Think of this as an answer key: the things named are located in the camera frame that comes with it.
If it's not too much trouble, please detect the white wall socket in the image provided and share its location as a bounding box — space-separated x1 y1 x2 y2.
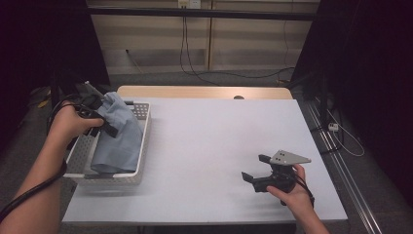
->
177 0 202 10

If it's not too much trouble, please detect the dark curtain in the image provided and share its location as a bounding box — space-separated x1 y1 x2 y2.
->
0 0 111 98
290 0 413 203

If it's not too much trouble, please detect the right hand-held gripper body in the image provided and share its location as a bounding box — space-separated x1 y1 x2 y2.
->
252 148 313 194

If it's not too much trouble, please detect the white perforated plastic basket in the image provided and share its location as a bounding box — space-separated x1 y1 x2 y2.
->
62 100 152 187

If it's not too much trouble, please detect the right hand-held gripper black cable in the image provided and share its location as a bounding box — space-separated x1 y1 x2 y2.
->
280 175 317 210

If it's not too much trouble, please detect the left hand-held gripper black cable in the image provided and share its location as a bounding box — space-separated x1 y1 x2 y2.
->
0 93 86 223

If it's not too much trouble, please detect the white cable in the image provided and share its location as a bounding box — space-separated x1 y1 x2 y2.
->
325 108 366 158

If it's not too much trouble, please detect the black power cable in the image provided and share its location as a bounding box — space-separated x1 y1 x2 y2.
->
184 8 296 80
179 8 222 87

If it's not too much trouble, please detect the thin black cable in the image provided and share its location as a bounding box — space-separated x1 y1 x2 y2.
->
282 19 290 68

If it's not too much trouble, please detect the person's left hand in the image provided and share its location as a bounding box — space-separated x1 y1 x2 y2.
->
48 99 105 148

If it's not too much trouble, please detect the hand-held gripper black cable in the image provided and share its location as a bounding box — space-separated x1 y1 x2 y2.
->
280 175 317 210
0 93 86 223

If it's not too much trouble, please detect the person's right hand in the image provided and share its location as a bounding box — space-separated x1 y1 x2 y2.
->
265 163 315 216

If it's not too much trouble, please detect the black metal stand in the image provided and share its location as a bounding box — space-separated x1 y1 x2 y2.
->
48 72 81 108
319 73 329 129

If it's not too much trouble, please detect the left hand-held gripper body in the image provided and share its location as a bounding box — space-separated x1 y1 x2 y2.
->
72 81 107 121

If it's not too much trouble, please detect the light blue shirt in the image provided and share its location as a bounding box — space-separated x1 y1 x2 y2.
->
90 91 145 175

